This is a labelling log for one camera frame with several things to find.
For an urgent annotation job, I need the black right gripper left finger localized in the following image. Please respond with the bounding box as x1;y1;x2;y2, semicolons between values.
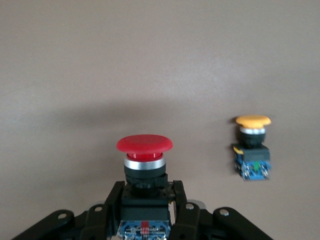
9;180;126;240

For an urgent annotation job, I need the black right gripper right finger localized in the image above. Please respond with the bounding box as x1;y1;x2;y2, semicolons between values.
169;179;276;240

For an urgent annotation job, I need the red mushroom push button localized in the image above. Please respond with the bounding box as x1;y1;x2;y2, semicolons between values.
116;134;174;240

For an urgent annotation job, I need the yellow mushroom push button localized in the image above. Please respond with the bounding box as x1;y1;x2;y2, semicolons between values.
233;114;273;182

